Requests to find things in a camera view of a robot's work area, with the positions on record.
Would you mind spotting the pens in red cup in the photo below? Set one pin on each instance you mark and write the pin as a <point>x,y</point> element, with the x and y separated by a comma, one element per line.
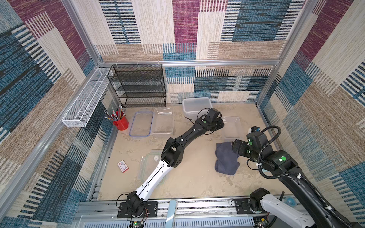
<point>115,116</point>

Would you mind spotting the blue-rimmed clear lid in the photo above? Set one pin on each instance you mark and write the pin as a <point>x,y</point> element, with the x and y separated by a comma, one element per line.
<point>141,124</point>

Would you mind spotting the aluminium front rail frame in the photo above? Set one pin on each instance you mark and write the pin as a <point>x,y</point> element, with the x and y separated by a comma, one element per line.
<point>179,213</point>

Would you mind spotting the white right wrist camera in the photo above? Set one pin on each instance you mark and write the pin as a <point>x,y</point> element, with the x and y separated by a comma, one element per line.
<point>254,129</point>

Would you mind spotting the blue-rimmed clear lunch box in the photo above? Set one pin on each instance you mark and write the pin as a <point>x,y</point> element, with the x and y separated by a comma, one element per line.
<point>163,121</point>

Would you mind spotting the clear far lunch box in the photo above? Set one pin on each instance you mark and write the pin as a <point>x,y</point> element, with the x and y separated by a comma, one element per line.
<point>193,108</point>

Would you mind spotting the small red white card box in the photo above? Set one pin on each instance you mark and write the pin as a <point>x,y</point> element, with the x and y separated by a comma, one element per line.
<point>123,166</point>

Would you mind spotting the green-rimmed lunch box lid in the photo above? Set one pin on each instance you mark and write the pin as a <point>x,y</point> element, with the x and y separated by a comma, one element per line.
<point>148,164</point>

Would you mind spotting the red pencil cup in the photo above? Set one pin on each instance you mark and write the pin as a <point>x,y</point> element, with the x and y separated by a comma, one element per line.
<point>122,123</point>

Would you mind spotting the blue tape roll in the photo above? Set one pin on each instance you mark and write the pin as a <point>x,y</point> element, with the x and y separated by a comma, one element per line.
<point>290,201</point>

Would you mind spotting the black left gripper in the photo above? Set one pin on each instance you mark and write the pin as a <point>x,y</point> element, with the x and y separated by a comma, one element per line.
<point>221,121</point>

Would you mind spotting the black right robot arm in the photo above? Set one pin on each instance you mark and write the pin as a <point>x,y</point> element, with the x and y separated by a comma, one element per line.
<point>280,165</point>

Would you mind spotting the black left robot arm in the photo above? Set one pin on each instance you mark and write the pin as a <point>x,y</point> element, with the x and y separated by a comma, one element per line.
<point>171,157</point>

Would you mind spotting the clear lunch box base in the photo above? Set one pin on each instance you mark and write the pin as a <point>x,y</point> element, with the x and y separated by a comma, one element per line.
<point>232,129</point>

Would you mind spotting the grey cleaning cloth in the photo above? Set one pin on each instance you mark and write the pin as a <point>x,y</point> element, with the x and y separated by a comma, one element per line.
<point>226,159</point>

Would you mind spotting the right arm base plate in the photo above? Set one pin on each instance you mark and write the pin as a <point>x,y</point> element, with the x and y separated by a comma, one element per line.
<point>242,206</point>

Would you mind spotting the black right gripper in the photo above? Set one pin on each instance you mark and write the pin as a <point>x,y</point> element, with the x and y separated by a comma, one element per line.
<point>236,147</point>

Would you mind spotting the black mesh shelf rack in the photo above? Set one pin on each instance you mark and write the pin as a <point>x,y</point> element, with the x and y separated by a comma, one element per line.
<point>139,85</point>

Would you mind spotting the white wire wall basket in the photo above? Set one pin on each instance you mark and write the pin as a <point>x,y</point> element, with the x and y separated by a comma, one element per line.
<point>85,104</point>

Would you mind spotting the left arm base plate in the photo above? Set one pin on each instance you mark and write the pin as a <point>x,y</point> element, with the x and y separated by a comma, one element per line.
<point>149,211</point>

